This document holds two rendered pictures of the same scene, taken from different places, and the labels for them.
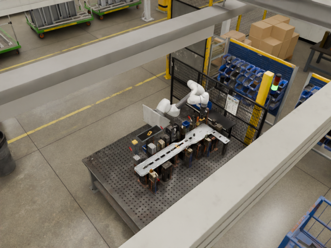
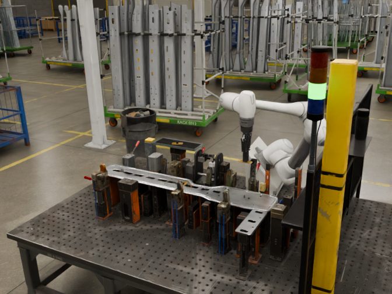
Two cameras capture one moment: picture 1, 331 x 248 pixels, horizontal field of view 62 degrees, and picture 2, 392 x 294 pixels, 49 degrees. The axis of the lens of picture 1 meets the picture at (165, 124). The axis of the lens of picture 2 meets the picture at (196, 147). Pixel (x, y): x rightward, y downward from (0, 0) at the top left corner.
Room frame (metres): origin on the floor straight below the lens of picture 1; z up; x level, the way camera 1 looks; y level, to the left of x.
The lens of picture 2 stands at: (1.89, -2.83, 2.31)
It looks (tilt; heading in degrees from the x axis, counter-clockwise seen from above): 20 degrees down; 71
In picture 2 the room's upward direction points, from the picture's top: 1 degrees counter-clockwise
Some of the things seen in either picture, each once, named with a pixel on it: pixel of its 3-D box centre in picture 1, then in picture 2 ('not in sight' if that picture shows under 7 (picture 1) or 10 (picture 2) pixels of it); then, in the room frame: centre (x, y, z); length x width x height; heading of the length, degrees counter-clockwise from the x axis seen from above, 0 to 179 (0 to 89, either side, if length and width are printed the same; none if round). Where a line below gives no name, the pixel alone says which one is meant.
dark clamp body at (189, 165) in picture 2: (166, 145); (192, 186); (2.82, -0.02, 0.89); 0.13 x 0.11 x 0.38; 42
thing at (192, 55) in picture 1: (186, 50); not in sight; (5.62, -0.43, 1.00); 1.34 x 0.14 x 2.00; 42
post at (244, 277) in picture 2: (224, 148); (244, 254); (2.83, -0.89, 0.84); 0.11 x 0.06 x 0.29; 42
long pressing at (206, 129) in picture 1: (176, 147); (179, 184); (2.68, -0.17, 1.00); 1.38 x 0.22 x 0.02; 132
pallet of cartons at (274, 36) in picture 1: (272, 42); not in sight; (7.18, -2.87, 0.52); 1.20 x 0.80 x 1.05; 129
